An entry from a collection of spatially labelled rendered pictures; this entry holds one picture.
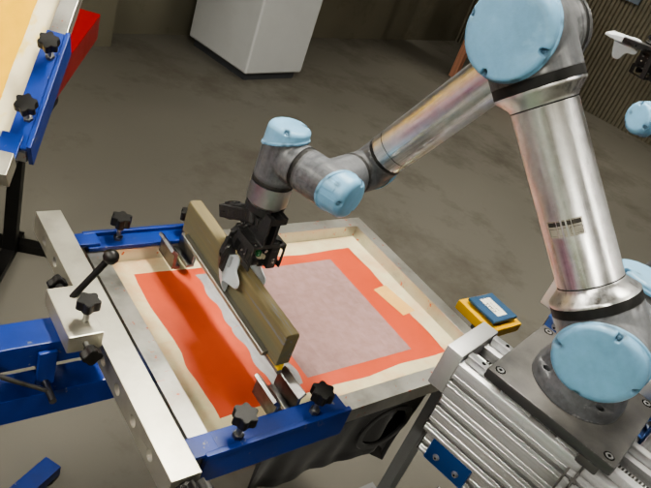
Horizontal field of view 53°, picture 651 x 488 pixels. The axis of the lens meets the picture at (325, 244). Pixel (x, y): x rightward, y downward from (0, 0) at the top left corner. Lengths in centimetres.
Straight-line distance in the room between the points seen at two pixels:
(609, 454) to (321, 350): 62
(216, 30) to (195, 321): 443
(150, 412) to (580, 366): 63
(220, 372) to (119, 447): 111
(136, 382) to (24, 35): 87
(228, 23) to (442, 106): 456
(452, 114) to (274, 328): 47
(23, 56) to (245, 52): 388
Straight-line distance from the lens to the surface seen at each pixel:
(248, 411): 110
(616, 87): 894
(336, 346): 144
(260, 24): 530
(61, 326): 115
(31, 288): 288
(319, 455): 156
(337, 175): 104
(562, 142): 85
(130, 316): 131
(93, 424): 241
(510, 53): 83
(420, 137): 107
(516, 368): 110
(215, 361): 131
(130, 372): 113
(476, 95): 103
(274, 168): 109
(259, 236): 116
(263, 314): 118
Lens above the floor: 186
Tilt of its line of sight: 31 degrees down
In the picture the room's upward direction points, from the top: 21 degrees clockwise
